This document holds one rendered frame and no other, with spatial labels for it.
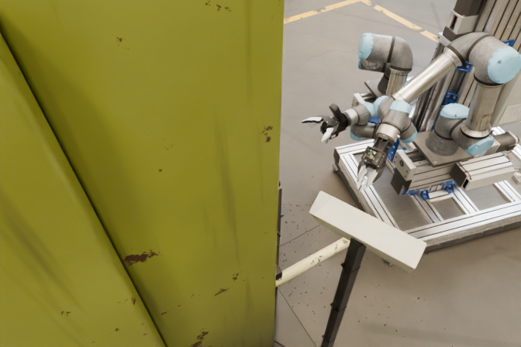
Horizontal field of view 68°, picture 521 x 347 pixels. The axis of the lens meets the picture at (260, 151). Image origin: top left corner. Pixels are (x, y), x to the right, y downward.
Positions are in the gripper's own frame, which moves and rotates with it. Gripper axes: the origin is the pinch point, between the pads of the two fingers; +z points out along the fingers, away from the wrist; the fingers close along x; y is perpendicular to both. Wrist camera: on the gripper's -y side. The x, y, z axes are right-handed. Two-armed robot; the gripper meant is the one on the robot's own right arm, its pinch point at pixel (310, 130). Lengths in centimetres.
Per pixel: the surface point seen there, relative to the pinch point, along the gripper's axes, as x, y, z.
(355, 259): -60, 0, 24
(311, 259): -37, 36, 23
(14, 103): -54, -87, 90
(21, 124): -54, -84, 90
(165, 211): -44, -44, 76
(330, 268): -21, 100, -9
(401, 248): -70, -18, 20
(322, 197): -45, -19, 29
